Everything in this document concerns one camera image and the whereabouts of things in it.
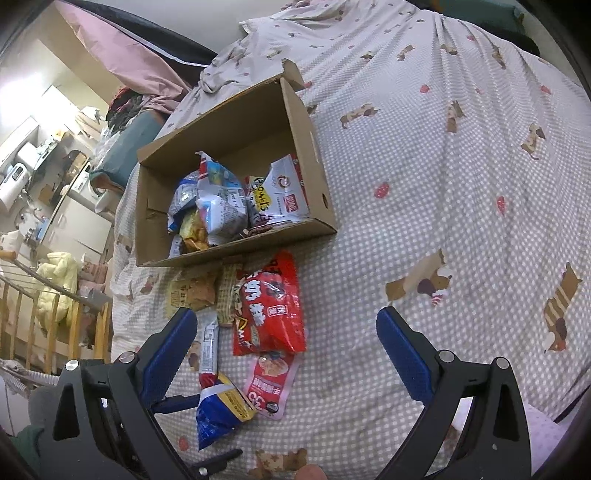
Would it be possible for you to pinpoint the teal folded mat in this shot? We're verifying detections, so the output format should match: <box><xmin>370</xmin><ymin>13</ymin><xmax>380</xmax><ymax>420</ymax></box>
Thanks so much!
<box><xmin>434</xmin><ymin>0</ymin><xmax>541</xmax><ymax>56</ymax></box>

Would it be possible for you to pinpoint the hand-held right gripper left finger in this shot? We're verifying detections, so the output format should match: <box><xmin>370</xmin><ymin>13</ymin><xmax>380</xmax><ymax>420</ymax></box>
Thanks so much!
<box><xmin>52</xmin><ymin>307</ymin><xmax>204</xmax><ymax>480</ymax></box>

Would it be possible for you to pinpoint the yellow label biscuit packet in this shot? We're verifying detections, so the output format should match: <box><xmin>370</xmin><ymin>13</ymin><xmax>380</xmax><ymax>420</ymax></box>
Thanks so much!
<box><xmin>166</xmin><ymin>270</ymin><xmax>220</xmax><ymax>311</ymax></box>

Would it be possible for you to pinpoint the pink hanging curtain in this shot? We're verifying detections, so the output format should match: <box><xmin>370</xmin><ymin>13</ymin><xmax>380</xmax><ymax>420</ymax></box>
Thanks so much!
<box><xmin>55</xmin><ymin>0</ymin><xmax>195</xmax><ymax>100</ymax></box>

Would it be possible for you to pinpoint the white blue snack packet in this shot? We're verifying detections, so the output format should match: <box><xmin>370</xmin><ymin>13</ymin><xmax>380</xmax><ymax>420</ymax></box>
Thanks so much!
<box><xmin>167</xmin><ymin>171</ymin><xmax>201</xmax><ymax>232</ymax></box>
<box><xmin>196</xmin><ymin>152</ymin><xmax>250</xmax><ymax>245</ymax></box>

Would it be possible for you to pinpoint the pile of dark clothes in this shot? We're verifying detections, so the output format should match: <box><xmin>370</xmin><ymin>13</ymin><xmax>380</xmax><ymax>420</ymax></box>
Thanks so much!
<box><xmin>106</xmin><ymin>85</ymin><xmax>153</xmax><ymax>134</ymax></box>

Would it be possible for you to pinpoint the brown cardboard box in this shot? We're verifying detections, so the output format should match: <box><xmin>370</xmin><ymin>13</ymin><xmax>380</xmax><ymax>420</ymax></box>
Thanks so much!
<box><xmin>135</xmin><ymin>60</ymin><xmax>338</xmax><ymax>268</ymax></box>

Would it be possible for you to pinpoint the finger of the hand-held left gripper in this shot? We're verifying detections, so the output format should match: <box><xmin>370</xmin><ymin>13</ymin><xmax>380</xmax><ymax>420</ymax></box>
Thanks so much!
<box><xmin>152</xmin><ymin>394</ymin><xmax>204</xmax><ymax>415</ymax></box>
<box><xmin>191</xmin><ymin>449</ymin><xmax>244</xmax><ymax>477</ymax></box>

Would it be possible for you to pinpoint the white floor cabinet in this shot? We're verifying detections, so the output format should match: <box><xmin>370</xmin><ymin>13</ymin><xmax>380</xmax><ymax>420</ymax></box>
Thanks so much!
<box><xmin>39</xmin><ymin>196</ymin><xmax>114</xmax><ymax>264</ymax></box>

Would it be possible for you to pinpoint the person's grey clothing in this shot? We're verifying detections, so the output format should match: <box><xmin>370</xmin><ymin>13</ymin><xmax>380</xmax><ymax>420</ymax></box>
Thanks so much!
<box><xmin>28</xmin><ymin>385</ymin><xmax>63</xmax><ymax>432</ymax></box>

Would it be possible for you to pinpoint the teal cushion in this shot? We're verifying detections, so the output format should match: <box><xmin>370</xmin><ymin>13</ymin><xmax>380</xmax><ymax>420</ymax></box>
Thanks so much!
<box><xmin>90</xmin><ymin>111</ymin><xmax>167</xmax><ymax>190</ymax></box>

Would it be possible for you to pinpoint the slim red white packet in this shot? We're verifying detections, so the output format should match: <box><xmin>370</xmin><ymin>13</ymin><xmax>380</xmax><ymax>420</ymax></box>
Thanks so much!
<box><xmin>198</xmin><ymin>318</ymin><xmax>220</xmax><ymax>391</ymax></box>

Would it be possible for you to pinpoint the large red snack bag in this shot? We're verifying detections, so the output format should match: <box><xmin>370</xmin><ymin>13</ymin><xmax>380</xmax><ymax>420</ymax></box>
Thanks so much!
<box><xmin>232</xmin><ymin>250</ymin><xmax>308</xmax><ymax>357</ymax></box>

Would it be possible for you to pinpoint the dark blue snack packet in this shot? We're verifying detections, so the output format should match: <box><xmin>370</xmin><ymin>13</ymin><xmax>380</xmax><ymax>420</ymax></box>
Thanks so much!
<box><xmin>196</xmin><ymin>373</ymin><xmax>257</xmax><ymax>452</ymax></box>

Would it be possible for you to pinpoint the yellow snack packet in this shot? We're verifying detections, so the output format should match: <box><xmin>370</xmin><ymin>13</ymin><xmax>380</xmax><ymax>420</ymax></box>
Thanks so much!
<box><xmin>178</xmin><ymin>210</ymin><xmax>211</xmax><ymax>252</ymax></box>

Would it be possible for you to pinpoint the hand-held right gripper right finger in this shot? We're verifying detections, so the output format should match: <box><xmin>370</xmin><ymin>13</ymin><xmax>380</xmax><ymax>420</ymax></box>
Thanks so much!
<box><xmin>375</xmin><ymin>306</ymin><xmax>534</xmax><ymax>480</ymax></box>

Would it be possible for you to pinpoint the dark garment white stripe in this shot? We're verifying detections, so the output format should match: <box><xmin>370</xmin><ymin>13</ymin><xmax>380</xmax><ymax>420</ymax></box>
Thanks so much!
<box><xmin>78</xmin><ymin>0</ymin><xmax>218</xmax><ymax>65</ymax></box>

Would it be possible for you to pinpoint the pinkish red snack packet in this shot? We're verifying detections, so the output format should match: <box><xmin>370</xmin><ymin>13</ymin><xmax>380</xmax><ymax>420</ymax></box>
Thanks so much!
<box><xmin>242</xmin><ymin>351</ymin><xmax>301</xmax><ymax>421</ymax></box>

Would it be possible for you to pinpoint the white water heater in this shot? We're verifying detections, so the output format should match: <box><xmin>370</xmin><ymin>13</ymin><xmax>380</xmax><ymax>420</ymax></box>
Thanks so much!
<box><xmin>0</xmin><ymin>141</ymin><xmax>40</xmax><ymax>213</ymax></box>

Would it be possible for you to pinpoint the dark brown white packet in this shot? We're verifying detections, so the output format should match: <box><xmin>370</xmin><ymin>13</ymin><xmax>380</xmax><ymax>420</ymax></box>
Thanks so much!
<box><xmin>242</xmin><ymin>217</ymin><xmax>296</xmax><ymax>238</ymax></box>

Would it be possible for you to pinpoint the checkered snack packet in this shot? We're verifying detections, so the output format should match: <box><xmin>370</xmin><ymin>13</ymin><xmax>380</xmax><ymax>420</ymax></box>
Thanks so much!
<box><xmin>217</xmin><ymin>263</ymin><xmax>244</xmax><ymax>328</ymax></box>

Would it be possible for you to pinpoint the pale yellow jacket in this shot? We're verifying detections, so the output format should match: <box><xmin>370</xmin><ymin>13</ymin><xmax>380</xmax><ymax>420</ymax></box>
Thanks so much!
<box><xmin>34</xmin><ymin>251</ymin><xmax>79</xmax><ymax>328</ymax></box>

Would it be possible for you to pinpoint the grey metal bracket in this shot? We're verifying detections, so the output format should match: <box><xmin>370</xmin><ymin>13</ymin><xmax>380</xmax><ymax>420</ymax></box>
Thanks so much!
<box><xmin>76</xmin><ymin>286</ymin><xmax>112</xmax><ymax>309</ymax></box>

